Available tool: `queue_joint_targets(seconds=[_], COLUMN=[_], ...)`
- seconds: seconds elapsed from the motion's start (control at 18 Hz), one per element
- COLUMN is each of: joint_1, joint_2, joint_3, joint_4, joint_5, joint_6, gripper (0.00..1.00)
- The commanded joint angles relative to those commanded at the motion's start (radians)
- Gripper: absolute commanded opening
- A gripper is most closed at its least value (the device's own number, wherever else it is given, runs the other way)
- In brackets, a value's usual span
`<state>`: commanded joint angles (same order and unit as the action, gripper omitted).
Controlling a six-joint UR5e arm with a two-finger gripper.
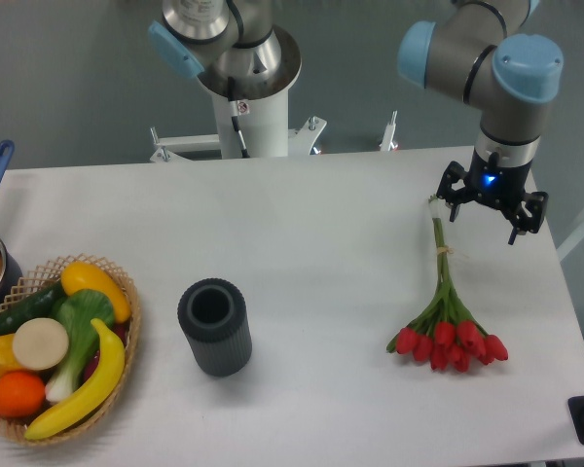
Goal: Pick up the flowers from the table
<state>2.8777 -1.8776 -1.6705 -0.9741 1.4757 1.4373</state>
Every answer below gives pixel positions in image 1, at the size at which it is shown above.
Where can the woven wicker basket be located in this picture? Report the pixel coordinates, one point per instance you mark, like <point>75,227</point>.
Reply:
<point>46,275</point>

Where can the white table clamp right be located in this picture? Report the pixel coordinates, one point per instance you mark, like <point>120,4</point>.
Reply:
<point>303,141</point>

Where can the dark grey ribbed vase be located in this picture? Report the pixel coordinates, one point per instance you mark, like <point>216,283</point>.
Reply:
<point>212,315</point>

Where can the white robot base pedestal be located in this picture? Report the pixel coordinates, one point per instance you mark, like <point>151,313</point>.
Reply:
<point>263,124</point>

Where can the white table clamp left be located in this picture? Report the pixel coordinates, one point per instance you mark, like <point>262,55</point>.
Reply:
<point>174,149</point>

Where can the beige round slice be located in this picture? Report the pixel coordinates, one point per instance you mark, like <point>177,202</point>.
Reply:
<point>40,344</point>

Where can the orange fruit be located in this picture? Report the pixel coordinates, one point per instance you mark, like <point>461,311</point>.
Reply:
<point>21,394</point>

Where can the dark red fruit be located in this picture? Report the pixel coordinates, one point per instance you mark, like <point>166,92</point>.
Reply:
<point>121,331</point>

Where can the yellow squash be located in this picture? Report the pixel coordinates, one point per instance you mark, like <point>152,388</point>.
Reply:
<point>79,276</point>

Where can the red tulip bouquet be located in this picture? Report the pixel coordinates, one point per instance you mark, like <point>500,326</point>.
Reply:
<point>446,334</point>

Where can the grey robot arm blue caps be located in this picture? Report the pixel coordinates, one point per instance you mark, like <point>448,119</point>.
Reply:
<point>248,64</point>

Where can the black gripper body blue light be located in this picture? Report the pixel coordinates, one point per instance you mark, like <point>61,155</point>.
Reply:
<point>497,187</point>

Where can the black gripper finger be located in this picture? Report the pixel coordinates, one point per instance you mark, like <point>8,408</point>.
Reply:
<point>529,214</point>
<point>453,189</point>

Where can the yellow banana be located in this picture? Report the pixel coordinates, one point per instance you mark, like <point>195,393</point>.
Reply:
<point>90,395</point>

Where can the green bok choy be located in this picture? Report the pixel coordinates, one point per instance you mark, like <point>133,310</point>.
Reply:
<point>75,315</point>

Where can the white table clamp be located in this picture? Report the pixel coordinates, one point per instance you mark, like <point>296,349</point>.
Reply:
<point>303,141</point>
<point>174,149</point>

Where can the green cucumber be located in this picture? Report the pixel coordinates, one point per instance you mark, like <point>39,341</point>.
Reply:
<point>37,305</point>

